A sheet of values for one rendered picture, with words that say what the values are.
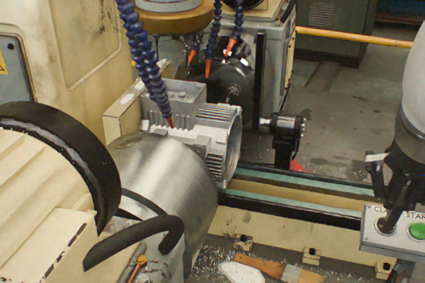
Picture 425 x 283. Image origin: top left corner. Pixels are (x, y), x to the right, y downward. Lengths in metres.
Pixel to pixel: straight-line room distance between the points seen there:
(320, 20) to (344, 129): 2.55
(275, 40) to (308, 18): 2.71
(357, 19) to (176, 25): 3.22
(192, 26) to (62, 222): 0.56
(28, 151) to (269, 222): 0.70
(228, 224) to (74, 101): 0.45
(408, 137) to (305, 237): 0.60
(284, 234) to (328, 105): 0.76
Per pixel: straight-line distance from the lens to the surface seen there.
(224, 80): 1.23
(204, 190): 0.81
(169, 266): 0.60
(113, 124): 0.96
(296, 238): 1.10
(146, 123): 1.03
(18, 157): 0.48
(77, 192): 0.49
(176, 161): 0.79
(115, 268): 0.59
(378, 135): 1.61
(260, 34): 1.07
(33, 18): 0.91
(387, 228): 0.83
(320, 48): 4.17
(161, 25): 0.89
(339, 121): 1.66
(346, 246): 1.10
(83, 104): 1.06
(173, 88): 1.10
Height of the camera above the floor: 1.60
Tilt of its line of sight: 33 degrees down
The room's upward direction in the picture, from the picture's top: straight up
